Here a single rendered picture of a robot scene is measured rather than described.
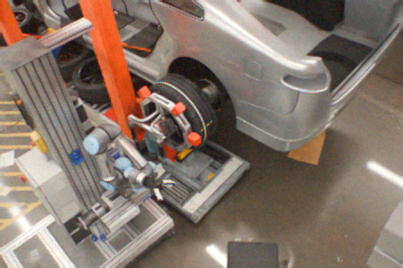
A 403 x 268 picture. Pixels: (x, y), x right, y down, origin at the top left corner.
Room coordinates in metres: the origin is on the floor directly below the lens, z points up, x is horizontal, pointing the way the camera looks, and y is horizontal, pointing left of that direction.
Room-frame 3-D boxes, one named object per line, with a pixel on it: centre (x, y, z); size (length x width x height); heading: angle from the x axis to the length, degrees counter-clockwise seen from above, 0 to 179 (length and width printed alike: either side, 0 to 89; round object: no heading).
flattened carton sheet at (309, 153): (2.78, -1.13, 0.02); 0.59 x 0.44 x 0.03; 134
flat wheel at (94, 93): (3.83, 1.04, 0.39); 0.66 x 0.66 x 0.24
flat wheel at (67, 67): (4.34, 1.53, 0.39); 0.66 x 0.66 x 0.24
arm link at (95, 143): (1.84, 0.67, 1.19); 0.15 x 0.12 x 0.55; 142
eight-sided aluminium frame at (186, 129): (2.48, 0.27, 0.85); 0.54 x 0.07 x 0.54; 44
